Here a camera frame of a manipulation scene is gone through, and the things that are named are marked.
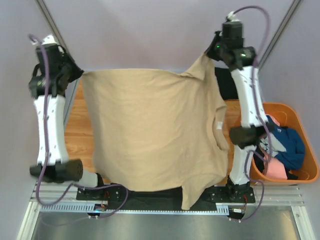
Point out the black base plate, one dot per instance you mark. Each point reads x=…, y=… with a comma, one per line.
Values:
x=112, y=192
x=220, y=194

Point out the aluminium frame rail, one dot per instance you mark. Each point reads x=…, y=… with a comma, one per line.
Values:
x=270, y=195

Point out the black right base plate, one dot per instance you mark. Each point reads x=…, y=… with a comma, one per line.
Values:
x=220, y=194

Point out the pink garment in basket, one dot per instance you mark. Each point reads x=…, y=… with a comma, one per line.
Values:
x=277, y=124

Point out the right aluminium corner post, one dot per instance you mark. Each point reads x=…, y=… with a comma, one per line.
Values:
x=294, y=5

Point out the blue garment in basket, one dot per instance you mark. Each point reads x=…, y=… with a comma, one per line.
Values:
x=294, y=156

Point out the folded black t shirt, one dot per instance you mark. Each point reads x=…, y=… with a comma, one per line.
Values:
x=226, y=84

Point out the black garment in basket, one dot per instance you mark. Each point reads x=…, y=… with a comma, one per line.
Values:
x=273, y=169

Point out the beige t shirt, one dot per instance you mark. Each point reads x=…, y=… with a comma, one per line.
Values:
x=156, y=130

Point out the aluminium corner post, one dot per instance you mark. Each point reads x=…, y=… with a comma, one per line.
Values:
x=294, y=5
x=55, y=36

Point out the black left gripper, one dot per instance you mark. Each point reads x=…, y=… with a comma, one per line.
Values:
x=77, y=72

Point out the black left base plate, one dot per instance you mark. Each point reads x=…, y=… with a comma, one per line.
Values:
x=112, y=192

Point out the orange plastic laundry basket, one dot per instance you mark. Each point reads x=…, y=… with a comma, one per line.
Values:
x=309, y=172

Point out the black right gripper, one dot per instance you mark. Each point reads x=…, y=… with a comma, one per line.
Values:
x=210, y=51

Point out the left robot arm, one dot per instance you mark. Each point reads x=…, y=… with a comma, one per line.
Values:
x=48, y=84

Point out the left aluminium corner post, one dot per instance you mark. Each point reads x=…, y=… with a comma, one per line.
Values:
x=55, y=36

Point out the white slotted cable duct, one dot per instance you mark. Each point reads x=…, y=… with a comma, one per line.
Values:
x=77, y=207

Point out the grey printed garment in basket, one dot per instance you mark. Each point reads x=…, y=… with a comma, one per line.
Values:
x=268, y=143

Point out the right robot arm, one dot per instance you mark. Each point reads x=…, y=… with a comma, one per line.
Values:
x=254, y=122

